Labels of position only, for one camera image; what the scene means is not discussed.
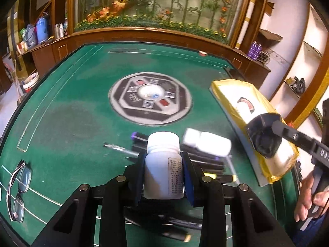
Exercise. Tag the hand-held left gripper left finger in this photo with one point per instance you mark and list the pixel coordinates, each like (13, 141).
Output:
(140, 178)

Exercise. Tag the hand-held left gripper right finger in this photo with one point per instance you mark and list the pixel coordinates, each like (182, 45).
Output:
(189, 184)

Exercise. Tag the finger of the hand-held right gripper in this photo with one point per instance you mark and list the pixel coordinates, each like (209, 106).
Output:
(295, 135)

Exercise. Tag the white plastic bottle printed label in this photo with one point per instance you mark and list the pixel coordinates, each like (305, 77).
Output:
(159, 169)

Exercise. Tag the gold white box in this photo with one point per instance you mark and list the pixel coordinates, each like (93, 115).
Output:
(231, 90)

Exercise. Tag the person's right hand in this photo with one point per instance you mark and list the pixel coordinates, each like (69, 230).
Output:
(304, 200)

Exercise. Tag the yellow highlighter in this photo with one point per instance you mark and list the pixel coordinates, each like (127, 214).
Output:
(222, 178)

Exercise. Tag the silver black pen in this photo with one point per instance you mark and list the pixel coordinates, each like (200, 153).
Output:
(119, 148)

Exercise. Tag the black item on shelf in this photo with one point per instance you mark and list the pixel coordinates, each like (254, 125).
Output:
(298, 84)

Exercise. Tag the black pen gold tip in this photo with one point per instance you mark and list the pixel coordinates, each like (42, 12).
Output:
(177, 236)

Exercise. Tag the round table control panel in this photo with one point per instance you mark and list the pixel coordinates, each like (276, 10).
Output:
(150, 113)

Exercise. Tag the person's blue clothing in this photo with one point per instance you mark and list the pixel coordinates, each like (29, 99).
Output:
(307, 234)

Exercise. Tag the white paper roll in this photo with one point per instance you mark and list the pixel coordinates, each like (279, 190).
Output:
(246, 20)

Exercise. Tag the wooden cabinet ledge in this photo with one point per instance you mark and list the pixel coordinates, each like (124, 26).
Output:
(154, 37)

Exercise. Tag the white red bucket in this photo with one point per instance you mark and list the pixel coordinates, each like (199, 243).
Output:
(30, 82)

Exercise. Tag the white spray bottles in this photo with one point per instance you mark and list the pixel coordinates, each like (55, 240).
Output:
(59, 30)

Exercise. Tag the red white small box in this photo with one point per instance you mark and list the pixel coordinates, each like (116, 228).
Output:
(22, 48)

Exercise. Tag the grey blue jug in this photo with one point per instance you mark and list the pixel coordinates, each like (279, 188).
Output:
(31, 37)

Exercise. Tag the curved wooden wall shelf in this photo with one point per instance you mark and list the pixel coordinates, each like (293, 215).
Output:
(309, 92)

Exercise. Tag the black frame eyeglasses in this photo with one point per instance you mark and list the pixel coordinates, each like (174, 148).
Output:
(19, 185)

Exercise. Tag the bamboo flower wall mural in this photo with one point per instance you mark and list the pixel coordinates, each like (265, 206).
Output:
(159, 2)

